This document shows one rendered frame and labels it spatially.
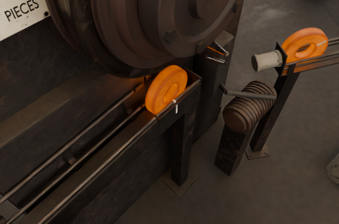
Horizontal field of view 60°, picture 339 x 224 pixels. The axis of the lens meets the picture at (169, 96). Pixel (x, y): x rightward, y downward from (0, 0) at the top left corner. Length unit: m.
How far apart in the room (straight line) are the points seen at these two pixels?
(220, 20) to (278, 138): 1.18
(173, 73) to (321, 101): 1.33
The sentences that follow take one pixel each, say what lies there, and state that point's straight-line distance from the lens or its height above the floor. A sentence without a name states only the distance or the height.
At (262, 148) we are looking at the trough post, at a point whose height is 0.03.
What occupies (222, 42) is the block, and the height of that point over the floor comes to 0.80.
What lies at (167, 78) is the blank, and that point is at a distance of 0.79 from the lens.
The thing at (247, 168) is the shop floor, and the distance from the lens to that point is 1.59.
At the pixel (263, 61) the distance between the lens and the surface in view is 1.06.
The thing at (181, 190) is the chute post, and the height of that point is 0.01.
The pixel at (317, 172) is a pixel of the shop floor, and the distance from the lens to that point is 1.70.
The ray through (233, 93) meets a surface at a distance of 1.06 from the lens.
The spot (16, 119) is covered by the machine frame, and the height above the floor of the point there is 0.87.
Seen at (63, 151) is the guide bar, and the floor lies 0.74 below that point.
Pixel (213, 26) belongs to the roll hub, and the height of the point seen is 1.02.
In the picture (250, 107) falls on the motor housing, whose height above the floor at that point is 0.53.
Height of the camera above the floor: 1.40
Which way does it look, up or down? 51 degrees down
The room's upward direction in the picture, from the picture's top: straight up
